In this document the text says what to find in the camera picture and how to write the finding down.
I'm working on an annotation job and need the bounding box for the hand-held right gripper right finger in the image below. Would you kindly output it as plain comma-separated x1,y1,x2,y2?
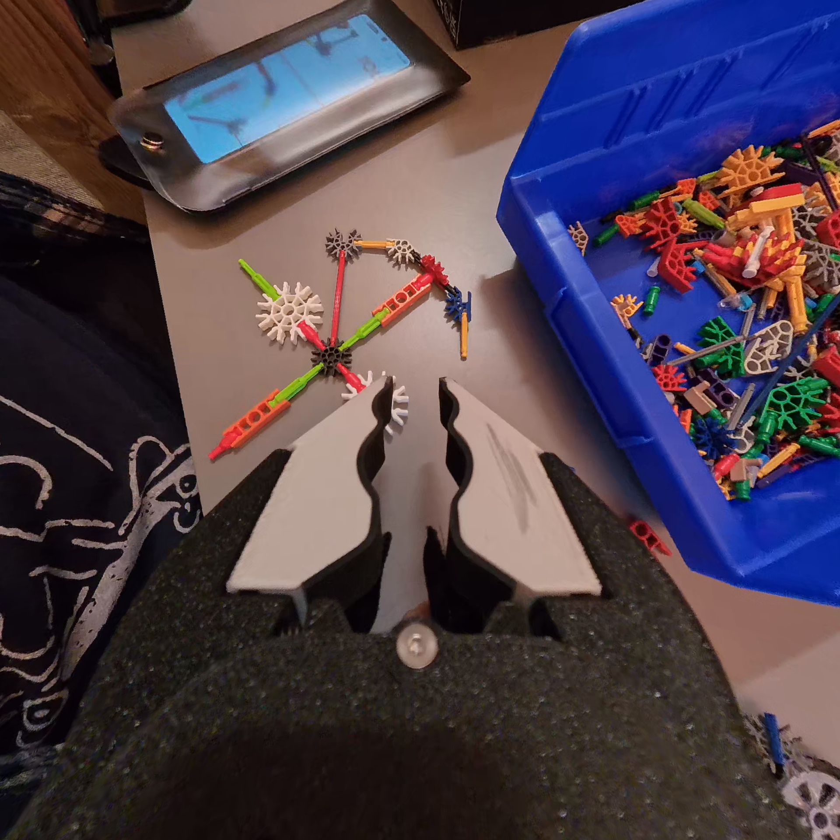
425,376,603,635

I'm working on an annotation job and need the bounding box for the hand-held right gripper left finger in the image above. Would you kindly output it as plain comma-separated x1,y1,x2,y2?
226,375,396,634

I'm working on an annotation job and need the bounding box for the toy rod and connector assembly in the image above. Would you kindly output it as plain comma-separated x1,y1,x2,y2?
207,228,435,462

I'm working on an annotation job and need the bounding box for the pile of colourful toy pieces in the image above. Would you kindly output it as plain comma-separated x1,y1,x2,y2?
567,118,840,503

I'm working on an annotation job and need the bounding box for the blue plastic bin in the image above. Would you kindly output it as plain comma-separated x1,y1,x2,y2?
495,0,840,606

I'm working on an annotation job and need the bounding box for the red toy connector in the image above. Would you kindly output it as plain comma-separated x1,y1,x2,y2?
629,518,672,557

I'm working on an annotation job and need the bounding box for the wheeled toy model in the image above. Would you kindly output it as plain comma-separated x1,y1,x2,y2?
745,710,840,840

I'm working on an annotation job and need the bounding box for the plaid flannel shirt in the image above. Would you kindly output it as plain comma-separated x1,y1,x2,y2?
0,171,151,245

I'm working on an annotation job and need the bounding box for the shiny metal fitting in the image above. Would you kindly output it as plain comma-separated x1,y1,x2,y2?
98,0,471,214

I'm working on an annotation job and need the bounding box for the phone with lit screen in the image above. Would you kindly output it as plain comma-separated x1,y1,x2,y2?
163,13,416,166

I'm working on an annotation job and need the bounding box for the black toy box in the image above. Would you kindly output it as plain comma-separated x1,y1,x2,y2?
433,0,647,51

